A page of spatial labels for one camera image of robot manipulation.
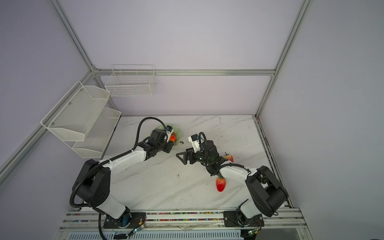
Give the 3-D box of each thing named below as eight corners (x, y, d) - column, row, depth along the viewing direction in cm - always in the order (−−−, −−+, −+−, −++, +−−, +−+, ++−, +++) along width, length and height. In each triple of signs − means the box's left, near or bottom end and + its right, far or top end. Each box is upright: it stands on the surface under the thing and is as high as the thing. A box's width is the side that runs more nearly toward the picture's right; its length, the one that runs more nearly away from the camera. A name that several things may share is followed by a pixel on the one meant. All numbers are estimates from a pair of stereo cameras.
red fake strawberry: (216, 191, 84) (217, 189, 81) (215, 180, 88) (216, 177, 85) (225, 191, 84) (226, 189, 81) (224, 180, 88) (225, 177, 85)
